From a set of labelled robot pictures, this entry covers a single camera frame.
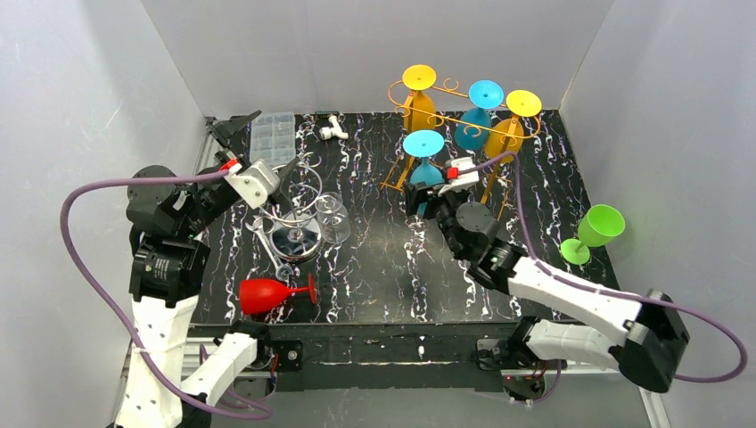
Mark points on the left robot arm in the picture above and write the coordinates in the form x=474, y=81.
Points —
x=166, y=279

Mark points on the gold wire glass rack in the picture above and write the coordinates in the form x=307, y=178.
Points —
x=531, y=127

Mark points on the orange plastic goblet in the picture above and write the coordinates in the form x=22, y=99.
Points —
x=417, y=79

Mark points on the blue plastic goblet front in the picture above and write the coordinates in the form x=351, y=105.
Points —
x=422, y=144

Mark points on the clear plastic organizer box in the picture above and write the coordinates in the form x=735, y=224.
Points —
x=273, y=138

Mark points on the red plastic goblet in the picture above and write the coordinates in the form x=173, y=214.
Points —
x=259, y=295

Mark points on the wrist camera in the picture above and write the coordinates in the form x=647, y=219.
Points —
x=253, y=185
x=459, y=174

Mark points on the green plastic goblet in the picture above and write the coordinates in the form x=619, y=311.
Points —
x=601, y=224

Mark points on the silver wire glass rack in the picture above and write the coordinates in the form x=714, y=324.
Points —
x=295, y=234

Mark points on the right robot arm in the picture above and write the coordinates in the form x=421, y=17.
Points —
x=641, y=336

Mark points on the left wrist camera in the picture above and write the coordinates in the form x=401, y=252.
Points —
x=253, y=185

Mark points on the clear cut glass goblet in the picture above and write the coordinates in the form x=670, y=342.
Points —
x=332, y=218

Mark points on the white pipe fitting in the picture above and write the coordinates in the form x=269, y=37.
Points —
x=333, y=130

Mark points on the blue plastic goblet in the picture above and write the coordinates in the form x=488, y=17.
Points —
x=473, y=131
x=422, y=144

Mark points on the yellow plastic wine glass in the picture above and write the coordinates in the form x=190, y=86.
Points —
x=508, y=134

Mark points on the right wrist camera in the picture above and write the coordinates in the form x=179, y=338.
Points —
x=459, y=174

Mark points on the silver wrench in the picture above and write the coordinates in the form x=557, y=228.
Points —
x=283, y=271

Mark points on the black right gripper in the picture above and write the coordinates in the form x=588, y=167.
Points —
x=417, y=197

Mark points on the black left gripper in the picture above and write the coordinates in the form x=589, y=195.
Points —
x=221, y=158

